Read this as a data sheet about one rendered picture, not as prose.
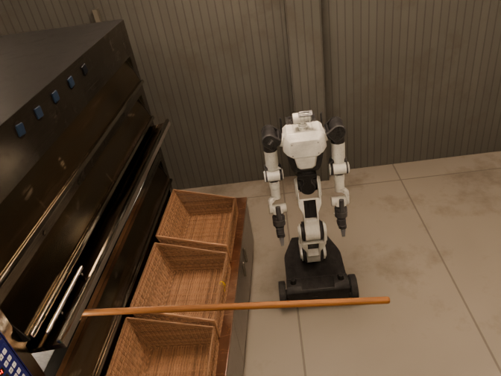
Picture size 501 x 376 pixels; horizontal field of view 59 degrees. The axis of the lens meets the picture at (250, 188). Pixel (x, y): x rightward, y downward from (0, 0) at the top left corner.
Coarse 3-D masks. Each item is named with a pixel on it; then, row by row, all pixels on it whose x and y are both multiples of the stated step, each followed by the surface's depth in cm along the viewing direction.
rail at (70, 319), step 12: (168, 120) 304; (156, 144) 274; (144, 168) 251; (132, 192) 232; (120, 216) 215; (108, 240) 201; (96, 264) 188; (84, 288) 177; (72, 312) 167; (60, 336) 158
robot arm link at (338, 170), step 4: (332, 164) 291; (336, 164) 290; (340, 164) 290; (344, 164) 289; (332, 168) 290; (336, 168) 289; (340, 168) 289; (344, 168) 289; (332, 172) 290; (336, 172) 290; (340, 172) 290; (344, 172) 291; (336, 176) 296; (340, 176) 295; (336, 180) 297; (340, 180) 296; (336, 184) 299; (340, 184) 298; (336, 188) 300; (340, 188) 299
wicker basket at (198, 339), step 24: (120, 336) 229; (144, 336) 247; (168, 336) 247; (192, 336) 246; (216, 336) 244; (120, 360) 223; (144, 360) 242; (168, 360) 244; (192, 360) 241; (216, 360) 239
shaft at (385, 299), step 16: (192, 304) 193; (208, 304) 192; (224, 304) 190; (240, 304) 189; (256, 304) 188; (272, 304) 187; (288, 304) 186; (304, 304) 186; (320, 304) 185; (336, 304) 184; (352, 304) 183
